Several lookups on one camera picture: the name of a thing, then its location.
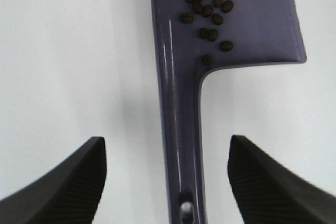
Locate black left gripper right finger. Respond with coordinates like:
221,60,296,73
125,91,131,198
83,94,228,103
227,135,335,223

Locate purple plastic dustpan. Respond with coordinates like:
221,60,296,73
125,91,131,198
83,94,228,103
151,0,307,223

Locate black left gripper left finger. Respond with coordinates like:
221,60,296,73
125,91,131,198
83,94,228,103
1,137,107,223

